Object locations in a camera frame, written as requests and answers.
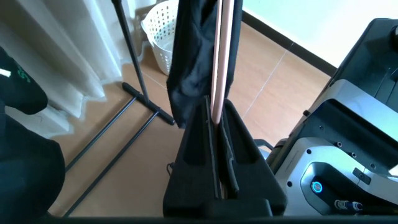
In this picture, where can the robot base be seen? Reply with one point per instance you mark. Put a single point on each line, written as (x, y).
(342, 140)

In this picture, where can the black garment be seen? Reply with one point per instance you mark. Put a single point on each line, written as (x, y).
(189, 62)

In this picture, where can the black clothes rack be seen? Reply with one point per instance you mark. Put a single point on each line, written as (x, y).
(130, 46)

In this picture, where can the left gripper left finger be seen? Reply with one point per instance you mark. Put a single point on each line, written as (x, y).
(192, 180)

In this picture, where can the pink clothes hanger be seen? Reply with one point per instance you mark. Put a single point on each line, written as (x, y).
(222, 62)

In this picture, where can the black shorts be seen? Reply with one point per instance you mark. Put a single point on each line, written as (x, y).
(28, 174)

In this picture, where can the white laundry basket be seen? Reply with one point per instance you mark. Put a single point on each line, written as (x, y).
(161, 31)

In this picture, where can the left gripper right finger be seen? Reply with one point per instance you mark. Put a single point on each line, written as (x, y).
(252, 180)

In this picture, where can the beige curtain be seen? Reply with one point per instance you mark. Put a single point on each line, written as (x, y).
(62, 46)

